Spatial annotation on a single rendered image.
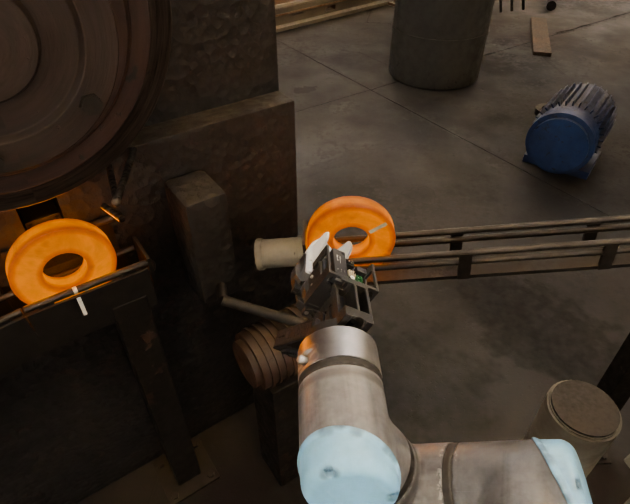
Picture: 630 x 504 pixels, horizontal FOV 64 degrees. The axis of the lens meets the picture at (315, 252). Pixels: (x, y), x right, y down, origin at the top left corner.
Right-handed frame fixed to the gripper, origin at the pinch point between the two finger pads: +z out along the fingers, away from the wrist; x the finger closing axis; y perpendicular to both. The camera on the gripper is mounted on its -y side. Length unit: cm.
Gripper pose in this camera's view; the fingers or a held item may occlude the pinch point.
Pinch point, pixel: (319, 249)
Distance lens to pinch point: 74.3
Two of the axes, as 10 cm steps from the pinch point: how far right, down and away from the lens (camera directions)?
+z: -0.4, -6.4, 7.7
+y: 4.9, -6.8, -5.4
